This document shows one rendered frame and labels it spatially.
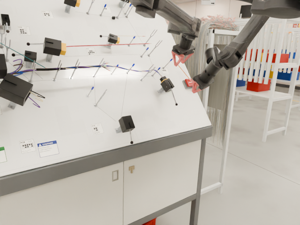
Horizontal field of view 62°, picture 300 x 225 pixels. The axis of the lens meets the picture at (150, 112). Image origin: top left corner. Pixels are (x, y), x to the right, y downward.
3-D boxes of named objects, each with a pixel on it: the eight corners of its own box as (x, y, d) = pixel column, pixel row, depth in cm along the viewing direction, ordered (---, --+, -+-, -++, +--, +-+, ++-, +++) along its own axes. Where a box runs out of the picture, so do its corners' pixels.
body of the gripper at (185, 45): (171, 49, 117) (175, 34, 113) (184, 44, 124) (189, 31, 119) (181, 56, 115) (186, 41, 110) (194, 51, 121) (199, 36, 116)
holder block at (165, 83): (165, 92, 134) (169, 89, 131) (160, 84, 135) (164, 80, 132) (170, 90, 137) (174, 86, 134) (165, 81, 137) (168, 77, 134)
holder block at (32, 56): (11, 56, 105) (12, 46, 100) (34, 60, 110) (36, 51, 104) (10, 65, 103) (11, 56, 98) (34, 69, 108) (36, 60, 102)
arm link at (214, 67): (214, 64, 105) (225, 68, 107) (211, 53, 109) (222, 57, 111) (205, 75, 110) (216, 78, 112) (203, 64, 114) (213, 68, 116)
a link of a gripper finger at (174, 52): (167, 63, 123) (172, 46, 117) (176, 60, 127) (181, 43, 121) (177, 70, 120) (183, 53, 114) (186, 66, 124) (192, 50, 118)
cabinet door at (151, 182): (197, 193, 161) (202, 136, 150) (124, 227, 129) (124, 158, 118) (194, 191, 163) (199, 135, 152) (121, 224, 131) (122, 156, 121)
